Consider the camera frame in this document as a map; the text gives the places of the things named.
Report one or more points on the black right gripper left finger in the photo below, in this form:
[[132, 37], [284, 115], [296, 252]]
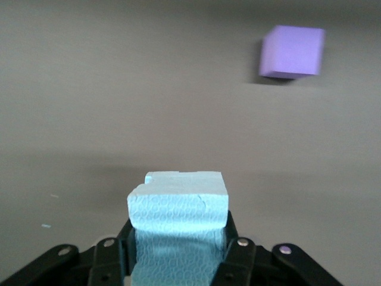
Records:
[[104, 262]]

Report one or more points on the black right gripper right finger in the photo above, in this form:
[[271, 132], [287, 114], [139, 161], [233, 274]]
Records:
[[253, 265]]

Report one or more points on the light blue foam block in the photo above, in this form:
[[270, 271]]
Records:
[[178, 208]]

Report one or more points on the purple foam block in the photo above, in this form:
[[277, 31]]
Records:
[[290, 50]]

